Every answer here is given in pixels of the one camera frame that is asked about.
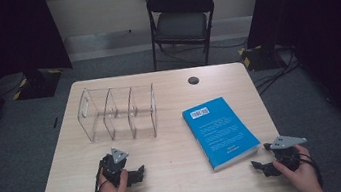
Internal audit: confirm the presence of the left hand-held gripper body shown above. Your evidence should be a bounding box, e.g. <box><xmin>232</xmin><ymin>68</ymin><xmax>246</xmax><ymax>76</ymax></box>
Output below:
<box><xmin>97</xmin><ymin>145</ymin><xmax>134</xmax><ymax>190</ymax></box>

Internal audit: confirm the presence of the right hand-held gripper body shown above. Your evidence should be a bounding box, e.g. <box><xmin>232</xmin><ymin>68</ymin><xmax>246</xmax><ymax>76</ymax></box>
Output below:
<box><xmin>267</xmin><ymin>132</ymin><xmax>312</xmax><ymax>175</ymax></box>

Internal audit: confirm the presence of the blue book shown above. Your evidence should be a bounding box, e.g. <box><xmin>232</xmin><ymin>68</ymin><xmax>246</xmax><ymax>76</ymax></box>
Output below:
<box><xmin>179</xmin><ymin>91</ymin><xmax>265</xmax><ymax>176</ymax></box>

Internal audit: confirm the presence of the clear acrylic book rack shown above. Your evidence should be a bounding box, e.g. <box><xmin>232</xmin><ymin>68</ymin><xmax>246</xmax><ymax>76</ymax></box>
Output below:
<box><xmin>73</xmin><ymin>78</ymin><xmax>162</xmax><ymax>149</ymax></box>

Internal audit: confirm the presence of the person's right hand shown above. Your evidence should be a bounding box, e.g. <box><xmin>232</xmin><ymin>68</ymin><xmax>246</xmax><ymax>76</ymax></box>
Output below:
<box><xmin>270</xmin><ymin>141</ymin><xmax>323</xmax><ymax>192</ymax></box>

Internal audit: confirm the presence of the small black floor piece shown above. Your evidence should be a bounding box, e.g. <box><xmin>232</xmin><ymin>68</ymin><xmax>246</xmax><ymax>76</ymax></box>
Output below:
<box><xmin>51</xmin><ymin>116</ymin><xmax>61</xmax><ymax>130</ymax></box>

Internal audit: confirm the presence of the black stand base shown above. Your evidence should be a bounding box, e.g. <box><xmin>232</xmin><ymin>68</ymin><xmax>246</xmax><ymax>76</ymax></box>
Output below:
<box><xmin>238</xmin><ymin>41</ymin><xmax>288</xmax><ymax>74</ymax></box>
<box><xmin>11</xmin><ymin>65</ymin><xmax>66</xmax><ymax>103</ymax></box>

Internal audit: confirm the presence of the black folding chair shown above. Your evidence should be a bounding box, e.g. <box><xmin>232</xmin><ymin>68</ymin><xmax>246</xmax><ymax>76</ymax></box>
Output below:
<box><xmin>144</xmin><ymin>0</ymin><xmax>224</xmax><ymax>74</ymax></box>

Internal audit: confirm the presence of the right hand-held gripper cable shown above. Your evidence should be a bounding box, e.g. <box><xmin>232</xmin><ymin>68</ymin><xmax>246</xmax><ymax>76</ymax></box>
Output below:
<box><xmin>297</xmin><ymin>149</ymin><xmax>325</xmax><ymax>191</ymax></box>

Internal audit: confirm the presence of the black floor cables bundle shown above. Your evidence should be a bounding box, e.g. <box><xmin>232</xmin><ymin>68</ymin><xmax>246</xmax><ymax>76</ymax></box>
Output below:
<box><xmin>248</xmin><ymin>47</ymin><xmax>305</xmax><ymax>97</ymax></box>

